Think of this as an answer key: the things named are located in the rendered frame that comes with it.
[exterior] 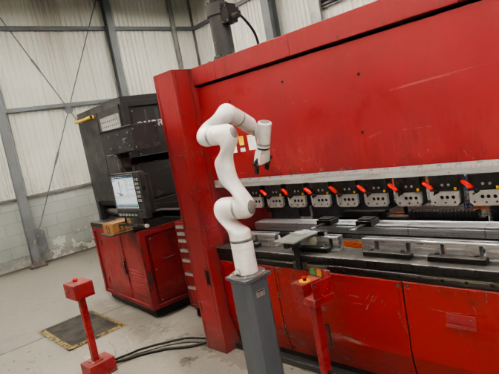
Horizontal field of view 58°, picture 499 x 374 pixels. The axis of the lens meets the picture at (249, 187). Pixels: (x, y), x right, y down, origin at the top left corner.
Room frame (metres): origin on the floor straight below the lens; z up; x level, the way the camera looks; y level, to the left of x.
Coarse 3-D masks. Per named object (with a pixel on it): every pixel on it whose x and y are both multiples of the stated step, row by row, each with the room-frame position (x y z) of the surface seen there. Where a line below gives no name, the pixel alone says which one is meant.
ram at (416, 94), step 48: (336, 48) 2.70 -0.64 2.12; (384, 48) 2.50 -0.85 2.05; (432, 48) 2.31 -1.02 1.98; (480, 48) 2.16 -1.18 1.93; (240, 96) 3.31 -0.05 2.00; (288, 96) 3.00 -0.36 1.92; (336, 96) 2.74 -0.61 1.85; (384, 96) 2.52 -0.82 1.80; (432, 96) 2.34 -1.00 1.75; (480, 96) 2.17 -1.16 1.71; (288, 144) 3.05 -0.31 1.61; (336, 144) 2.78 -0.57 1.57; (384, 144) 2.55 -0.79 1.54; (432, 144) 2.36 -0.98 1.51; (480, 144) 2.19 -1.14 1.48
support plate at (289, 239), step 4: (308, 232) 3.00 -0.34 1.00; (312, 232) 2.98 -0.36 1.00; (316, 232) 2.98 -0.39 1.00; (284, 236) 3.02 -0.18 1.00; (288, 236) 3.00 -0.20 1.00; (292, 236) 2.98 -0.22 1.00; (296, 236) 2.96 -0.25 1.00; (300, 236) 2.94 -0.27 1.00; (304, 236) 2.92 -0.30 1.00; (308, 236) 2.92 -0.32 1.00; (276, 240) 2.94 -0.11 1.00; (280, 240) 2.92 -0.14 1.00; (284, 240) 2.90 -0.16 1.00; (288, 240) 2.88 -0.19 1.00; (292, 240) 2.87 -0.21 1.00; (296, 240) 2.85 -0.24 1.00; (300, 240) 2.85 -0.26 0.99
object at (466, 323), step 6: (450, 318) 2.26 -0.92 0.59; (456, 318) 2.24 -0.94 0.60; (462, 318) 2.22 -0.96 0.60; (468, 318) 2.20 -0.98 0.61; (474, 318) 2.17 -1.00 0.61; (450, 324) 2.25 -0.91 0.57; (456, 324) 2.24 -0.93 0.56; (462, 324) 2.22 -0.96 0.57; (468, 324) 2.20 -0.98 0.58; (474, 324) 2.18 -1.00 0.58; (474, 330) 2.16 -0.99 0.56
